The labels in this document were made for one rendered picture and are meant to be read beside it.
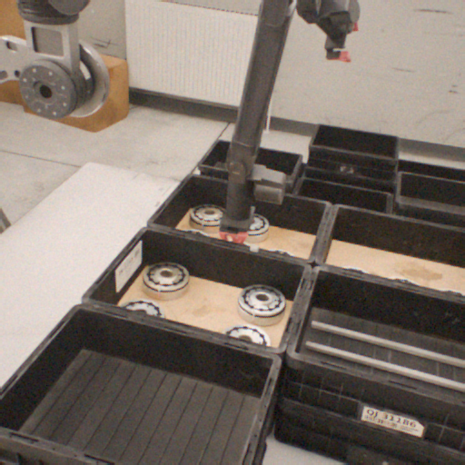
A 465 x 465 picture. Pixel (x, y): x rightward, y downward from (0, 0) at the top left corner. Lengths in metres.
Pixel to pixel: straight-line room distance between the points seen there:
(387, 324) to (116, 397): 0.59
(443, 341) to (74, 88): 1.02
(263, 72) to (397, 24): 3.10
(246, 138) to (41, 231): 0.80
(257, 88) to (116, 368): 0.59
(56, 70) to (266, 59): 0.59
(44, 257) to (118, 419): 0.72
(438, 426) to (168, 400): 0.46
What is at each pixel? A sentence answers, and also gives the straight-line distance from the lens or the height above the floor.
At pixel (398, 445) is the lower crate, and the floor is 0.80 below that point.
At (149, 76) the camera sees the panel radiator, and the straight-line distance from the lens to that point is 4.51.
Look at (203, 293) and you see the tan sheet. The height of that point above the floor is 0.83.
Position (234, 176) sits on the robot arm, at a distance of 1.27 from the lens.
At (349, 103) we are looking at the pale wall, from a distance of 4.33.
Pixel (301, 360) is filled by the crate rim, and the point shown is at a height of 0.93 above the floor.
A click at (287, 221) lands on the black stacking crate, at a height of 0.85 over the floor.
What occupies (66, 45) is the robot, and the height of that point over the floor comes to 1.24.
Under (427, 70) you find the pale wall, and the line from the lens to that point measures 4.26.
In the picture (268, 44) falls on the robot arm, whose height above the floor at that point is 1.38.
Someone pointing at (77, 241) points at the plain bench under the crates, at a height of 0.70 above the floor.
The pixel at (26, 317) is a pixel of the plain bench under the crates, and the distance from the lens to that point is 1.50.
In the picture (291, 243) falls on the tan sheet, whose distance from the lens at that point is 1.54.
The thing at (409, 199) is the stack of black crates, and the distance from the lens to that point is 2.65.
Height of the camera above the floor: 1.65
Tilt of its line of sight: 32 degrees down
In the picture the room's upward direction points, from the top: 6 degrees clockwise
